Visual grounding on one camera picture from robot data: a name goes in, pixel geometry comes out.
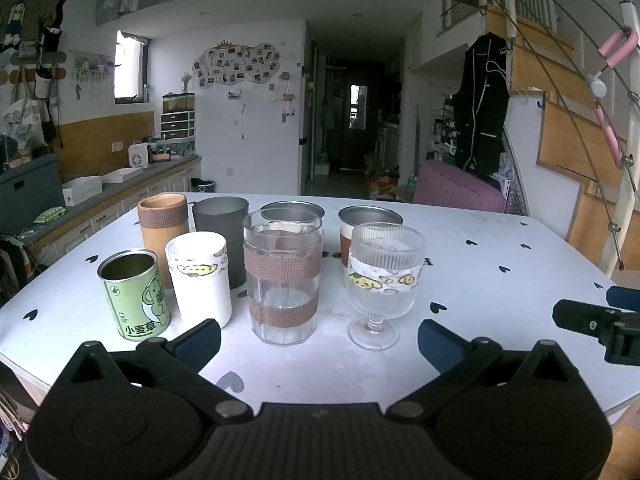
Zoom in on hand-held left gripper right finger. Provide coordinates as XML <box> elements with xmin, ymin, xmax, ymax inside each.
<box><xmin>385</xmin><ymin>318</ymin><xmax>593</xmax><ymax>423</ymax></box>

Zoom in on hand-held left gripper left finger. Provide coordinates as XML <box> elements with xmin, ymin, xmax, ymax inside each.
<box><xmin>47</xmin><ymin>318</ymin><xmax>253</xmax><ymax>423</ymax></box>

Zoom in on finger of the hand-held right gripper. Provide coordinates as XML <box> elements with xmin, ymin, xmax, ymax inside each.
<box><xmin>606</xmin><ymin>285</ymin><xmax>640</xmax><ymax>312</ymax></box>
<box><xmin>552</xmin><ymin>299</ymin><xmax>640</xmax><ymax>366</ymax></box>

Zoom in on white cup with cartoon tape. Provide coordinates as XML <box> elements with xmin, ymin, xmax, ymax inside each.
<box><xmin>165</xmin><ymin>232</ymin><xmax>233</xmax><ymax>328</ymax></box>

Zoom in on green printed tin cup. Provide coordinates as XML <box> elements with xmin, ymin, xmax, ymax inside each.
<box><xmin>97</xmin><ymin>249</ymin><xmax>172</xmax><ymax>342</ymax></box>

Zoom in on dark grey cup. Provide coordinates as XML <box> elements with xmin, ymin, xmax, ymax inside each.
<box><xmin>192</xmin><ymin>197</ymin><xmax>250</xmax><ymax>290</ymax></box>

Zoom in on bamboo cup with brown band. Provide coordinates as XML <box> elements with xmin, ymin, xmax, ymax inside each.
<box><xmin>138</xmin><ymin>193</ymin><xmax>190</xmax><ymax>289</ymax></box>

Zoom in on metal cup with brown band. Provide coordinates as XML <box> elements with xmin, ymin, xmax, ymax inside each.
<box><xmin>338</xmin><ymin>205</ymin><xmax>404</xmax><ymax>266</ymax></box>

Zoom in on plain metal cup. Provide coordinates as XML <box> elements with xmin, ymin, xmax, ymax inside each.
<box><xmin>260</xmin><ymin>201</ymin><xmax>326</xmax><ymax>256</ymax></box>

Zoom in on ribbed glass goblet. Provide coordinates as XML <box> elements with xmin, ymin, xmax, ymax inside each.
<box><xmin>347</xmin><ymin>225</ymin><xmax>426</xmax><ymax>351</ymax></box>

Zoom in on clear glass with brown bands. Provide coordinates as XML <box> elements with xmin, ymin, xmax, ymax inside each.
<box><xmin>242</xmin><ymin>210</ymin><xmax>323</xmax><ymax>346</ymax></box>

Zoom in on purple armchair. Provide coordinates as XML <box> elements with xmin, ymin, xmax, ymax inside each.
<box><xmin>413</xmin><ymin>160</ymin><xmax>507</xmax><ymax>214</ymax></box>

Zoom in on kitchen counter cabinet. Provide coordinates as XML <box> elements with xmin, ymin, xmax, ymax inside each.
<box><xmin>30</xmin><ymin>155</ymin><xmax>203</xmax><ymax>273</ymax></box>

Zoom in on orange snack box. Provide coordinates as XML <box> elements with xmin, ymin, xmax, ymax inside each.
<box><xmin>369</xmin><ymin>170</ymin><xmax>401</xmax><ymax>200</ymax></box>

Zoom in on wooden staircase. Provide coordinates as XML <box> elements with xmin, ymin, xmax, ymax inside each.
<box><xmin>482</xmin><ymin>4</ymin><xmax>640</xmax><ymax>271</ymax></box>

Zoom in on pink hand grip trainer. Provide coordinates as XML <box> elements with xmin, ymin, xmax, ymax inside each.
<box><xmin>585</xmin><ymin>27</ymin><xmax>638</xmax><ymax>171</ymax></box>

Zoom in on white shallow tray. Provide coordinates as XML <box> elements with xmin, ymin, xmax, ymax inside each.
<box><xmin>101</xmin><ymin>167</ymin><xmax>144</xmax><ymax>184</ymax></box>

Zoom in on white cardboard box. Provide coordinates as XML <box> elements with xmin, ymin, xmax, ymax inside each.
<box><xmin>62</xmin><ymin>176</ymin><xmax>103</xmax><ymax>207</ymax></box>

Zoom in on white drawer organizer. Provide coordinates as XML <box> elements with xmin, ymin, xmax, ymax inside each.
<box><xmin>161</xmin><ymin>110</ymin><xmax>196</xmax><ymax>140</ymax></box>

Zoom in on black jacket with white trim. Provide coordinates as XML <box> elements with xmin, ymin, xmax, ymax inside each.
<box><xmin>452</xmin><ymin>32</ymin><xmax>511</xmax><ymax>176</ymax></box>

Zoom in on blue-grey storage box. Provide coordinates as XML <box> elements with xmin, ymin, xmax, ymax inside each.
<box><xmin>0</xmin><ymin>152</ymin><xmax>62</xmax><ymax>221</ymax></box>

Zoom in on glass fish tank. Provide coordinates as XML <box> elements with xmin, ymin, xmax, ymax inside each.
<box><xmin>161</xmin><ymin>92</ymin><xmax>196</xmax><ymax>113</ymax></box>

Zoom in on cloud-shaped photo board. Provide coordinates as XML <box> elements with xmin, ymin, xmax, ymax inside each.
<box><xmin>193</xmin><ymin>42</ymin><xmax>280</xmax><ymax>90</ymax></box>

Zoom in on printed tote bag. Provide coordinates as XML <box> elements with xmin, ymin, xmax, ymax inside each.
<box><xmin>2</xmin><ymin>99</ymin><xmax>45</xmax><ymax>152</ymax></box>

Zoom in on window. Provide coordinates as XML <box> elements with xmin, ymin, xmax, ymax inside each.
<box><xmin>115</xmin><ymin>30</ymin><xmax>150</xmax><ymax>106</ymax></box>

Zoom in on white railing post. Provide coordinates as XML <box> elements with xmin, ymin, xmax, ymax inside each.
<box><xmin>599</xmin><ymin>0</ymin><xmax>640</xmax><ymax>276</ymax></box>

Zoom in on wall key hook rack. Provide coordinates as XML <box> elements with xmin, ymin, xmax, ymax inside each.
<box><xmin>69</xmin><ymin>50</ymin><xmax>112</xmax><ymax>98</ymax></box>

